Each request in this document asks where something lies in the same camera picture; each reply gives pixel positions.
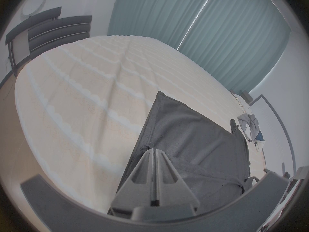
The white printed pillow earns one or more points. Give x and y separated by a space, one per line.
242 105

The round white mirror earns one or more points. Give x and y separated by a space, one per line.
33 2

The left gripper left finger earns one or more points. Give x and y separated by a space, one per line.
142 177

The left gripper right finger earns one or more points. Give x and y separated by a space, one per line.
169 190

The black T-shirt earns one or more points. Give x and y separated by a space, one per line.
193 141

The bed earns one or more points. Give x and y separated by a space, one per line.
84 93

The black desk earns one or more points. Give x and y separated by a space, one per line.
17 32

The pile of clothes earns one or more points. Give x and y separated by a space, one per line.
249 127

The blue-green curtain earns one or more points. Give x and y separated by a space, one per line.
241 37
149 11

